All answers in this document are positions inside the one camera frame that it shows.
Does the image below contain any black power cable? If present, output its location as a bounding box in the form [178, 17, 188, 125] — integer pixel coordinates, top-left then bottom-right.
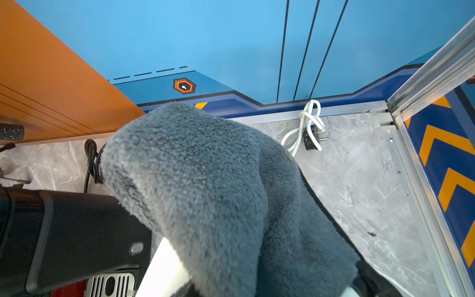
[83, 139, 106, 194]

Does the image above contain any white coffee machine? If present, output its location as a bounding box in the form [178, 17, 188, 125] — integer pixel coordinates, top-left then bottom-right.
[136, 238, 190, 297]

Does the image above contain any white power cable with plug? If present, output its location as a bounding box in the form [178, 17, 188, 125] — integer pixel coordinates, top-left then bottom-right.
[280, 99, 330, 157]

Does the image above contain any red capsule coffee machine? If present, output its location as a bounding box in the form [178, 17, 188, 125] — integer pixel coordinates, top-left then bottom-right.
[50, 280, 87, 297]

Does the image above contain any black coffee machine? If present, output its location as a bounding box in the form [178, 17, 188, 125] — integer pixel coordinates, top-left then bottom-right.
[1, 187, 152, 297]

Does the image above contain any grey microfibre cloth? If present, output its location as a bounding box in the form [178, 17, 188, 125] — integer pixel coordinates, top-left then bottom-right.
[99, 101, 403, 297]

